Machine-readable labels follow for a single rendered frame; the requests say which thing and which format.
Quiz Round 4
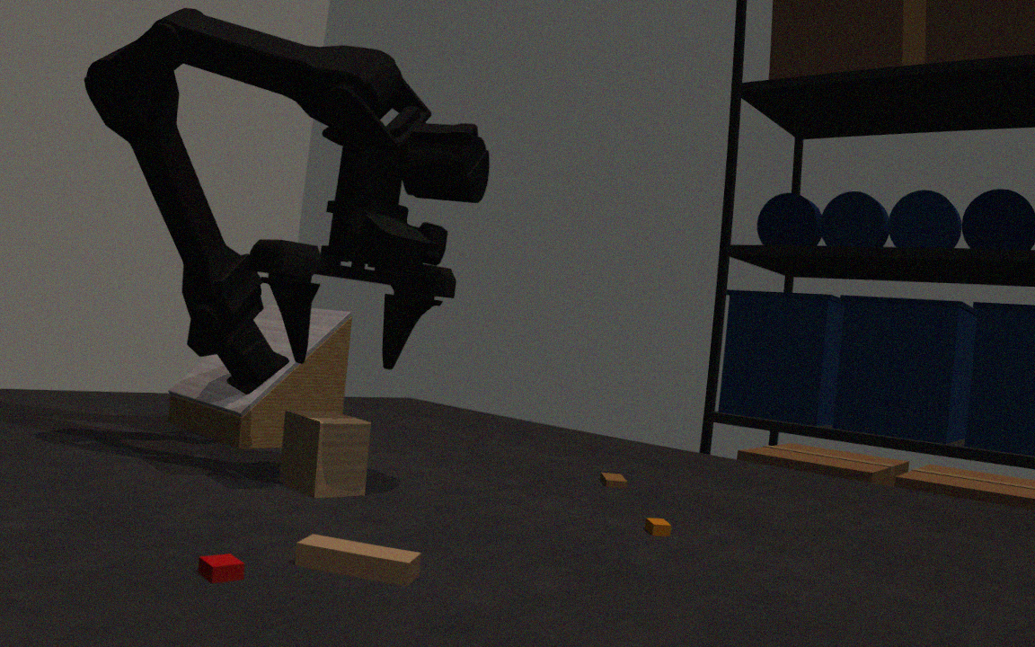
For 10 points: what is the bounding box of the red block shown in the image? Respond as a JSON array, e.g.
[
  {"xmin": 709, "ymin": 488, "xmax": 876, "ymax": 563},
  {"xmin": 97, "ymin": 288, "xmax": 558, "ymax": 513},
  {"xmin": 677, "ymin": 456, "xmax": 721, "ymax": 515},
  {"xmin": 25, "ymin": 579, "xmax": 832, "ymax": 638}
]
[{"xmin": 199, "ymin": 554, "xmax": 245, "ymax": 583}]

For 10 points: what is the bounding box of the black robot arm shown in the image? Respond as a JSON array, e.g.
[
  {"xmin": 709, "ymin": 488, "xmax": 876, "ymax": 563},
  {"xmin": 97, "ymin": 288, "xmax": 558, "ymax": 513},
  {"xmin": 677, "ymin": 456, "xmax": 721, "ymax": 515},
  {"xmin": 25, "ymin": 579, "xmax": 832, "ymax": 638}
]
[{"xmin": 84, "ymin": 8, "xmax": 489, "ymax": 394}]

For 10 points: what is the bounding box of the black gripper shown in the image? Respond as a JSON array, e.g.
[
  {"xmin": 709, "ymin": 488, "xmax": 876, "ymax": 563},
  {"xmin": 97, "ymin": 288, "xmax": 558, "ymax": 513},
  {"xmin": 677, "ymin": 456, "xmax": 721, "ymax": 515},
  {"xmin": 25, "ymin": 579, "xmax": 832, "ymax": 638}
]
[{"xmin": 248, "ymin": 188, "xmax": 456, "ymax": 370}]

